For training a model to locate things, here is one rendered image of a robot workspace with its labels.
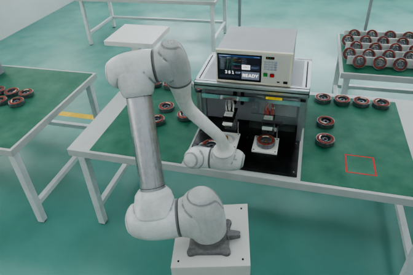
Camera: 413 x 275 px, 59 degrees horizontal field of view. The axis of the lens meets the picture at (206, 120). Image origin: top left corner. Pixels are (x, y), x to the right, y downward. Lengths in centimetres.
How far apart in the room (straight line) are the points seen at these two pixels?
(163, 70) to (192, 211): 54
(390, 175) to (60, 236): 225
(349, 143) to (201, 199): 123
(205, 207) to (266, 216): 148
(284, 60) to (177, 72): 83
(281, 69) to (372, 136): 76
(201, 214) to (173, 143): 96
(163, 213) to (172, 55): 61
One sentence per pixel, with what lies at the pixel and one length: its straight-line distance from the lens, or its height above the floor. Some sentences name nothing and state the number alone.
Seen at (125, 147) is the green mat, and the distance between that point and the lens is 234.
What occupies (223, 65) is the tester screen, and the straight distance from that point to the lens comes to 213.
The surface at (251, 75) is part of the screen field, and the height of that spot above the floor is 117.
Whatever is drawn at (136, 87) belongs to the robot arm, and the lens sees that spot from 139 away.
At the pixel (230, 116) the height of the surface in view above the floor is 92.
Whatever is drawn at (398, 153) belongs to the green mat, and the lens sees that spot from 240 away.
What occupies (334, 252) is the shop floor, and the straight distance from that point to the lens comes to 274.
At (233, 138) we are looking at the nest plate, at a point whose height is 78.
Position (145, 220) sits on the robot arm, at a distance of 147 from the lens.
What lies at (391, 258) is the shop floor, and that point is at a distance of 283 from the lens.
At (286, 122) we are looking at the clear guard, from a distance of 196.
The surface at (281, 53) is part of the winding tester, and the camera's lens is 205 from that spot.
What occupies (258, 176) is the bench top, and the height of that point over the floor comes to 75.
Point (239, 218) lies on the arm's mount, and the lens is 168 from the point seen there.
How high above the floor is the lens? 215
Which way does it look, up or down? 34 degrees down
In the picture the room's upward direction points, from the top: 3 degrees counter-clockwise
